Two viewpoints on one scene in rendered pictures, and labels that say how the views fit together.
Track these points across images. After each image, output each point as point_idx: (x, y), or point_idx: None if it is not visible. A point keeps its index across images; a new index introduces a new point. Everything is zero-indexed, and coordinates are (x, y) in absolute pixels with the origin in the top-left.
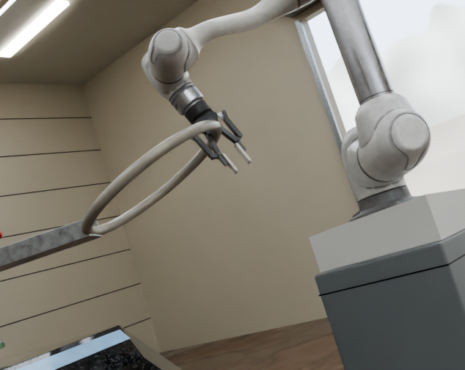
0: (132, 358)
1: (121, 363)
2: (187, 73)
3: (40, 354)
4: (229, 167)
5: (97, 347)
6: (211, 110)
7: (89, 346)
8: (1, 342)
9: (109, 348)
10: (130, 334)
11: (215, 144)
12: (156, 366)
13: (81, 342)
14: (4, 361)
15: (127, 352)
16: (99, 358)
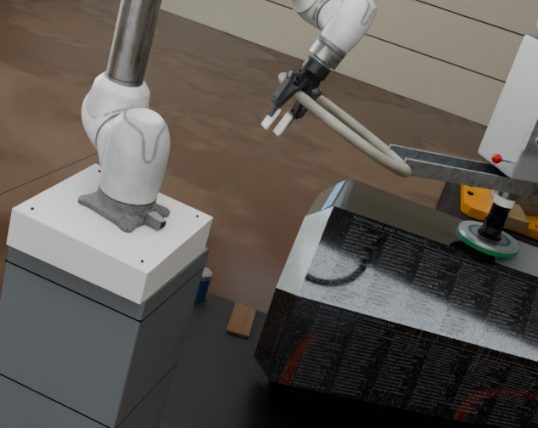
0: (309, 212)
1: (311, 209)
2: (321, 24)
3: (349, 188)
4: (284, 128)
5: (328, 200)
6: (301, 67)
7: (332, 198)
8: (466, 238)
9: (323, 205)
10: (327, 214)
11: (295, 102)
12: (300, 227)
13: (338, 195)
14: (410, 217)
15: (314, 211)
16: (322, 202)
